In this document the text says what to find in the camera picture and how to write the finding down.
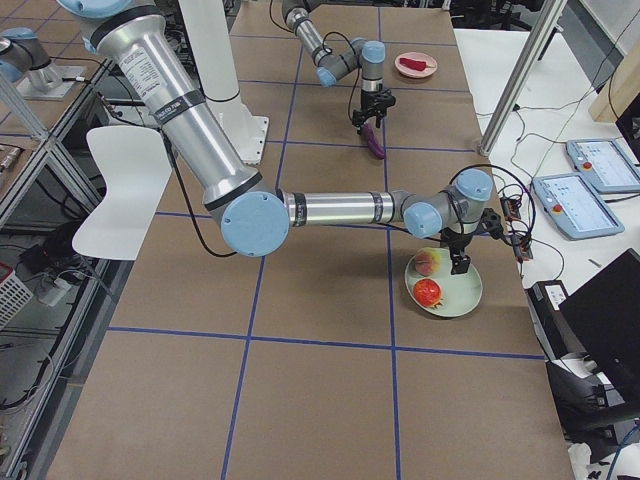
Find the red chili pepper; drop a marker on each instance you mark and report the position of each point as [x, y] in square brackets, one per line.
[416, 65]

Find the far teach pendant tablet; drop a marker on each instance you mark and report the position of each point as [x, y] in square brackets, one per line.
[604, 165]

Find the pink plate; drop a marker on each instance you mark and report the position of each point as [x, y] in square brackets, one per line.
[433, 65]

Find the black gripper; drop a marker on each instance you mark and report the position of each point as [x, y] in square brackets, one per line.
[458, 241]
[368, 102]

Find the near teach pendant tablet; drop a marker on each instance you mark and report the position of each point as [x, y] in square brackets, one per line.
[575, 207]

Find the teach pendant tablet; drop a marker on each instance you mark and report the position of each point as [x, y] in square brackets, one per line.
[604, 165]
[575, 207]

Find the yellow pink peach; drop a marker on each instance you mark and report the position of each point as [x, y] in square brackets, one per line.
[428, 261]

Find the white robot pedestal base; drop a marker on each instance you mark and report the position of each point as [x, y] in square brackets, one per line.
[208, 35]

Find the black laptop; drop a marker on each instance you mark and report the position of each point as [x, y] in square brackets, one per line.
[604, 315]

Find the white chair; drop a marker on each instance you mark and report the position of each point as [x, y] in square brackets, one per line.
[135, 168]

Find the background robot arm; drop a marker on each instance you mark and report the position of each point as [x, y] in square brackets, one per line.
[26, 63]

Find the purple eggplant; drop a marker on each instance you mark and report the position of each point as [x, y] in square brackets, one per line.
[371, 142]

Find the aluminium frame post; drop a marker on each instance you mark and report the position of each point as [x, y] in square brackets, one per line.
[537, 38]

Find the green plate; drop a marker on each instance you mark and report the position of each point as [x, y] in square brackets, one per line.
[461, 293]

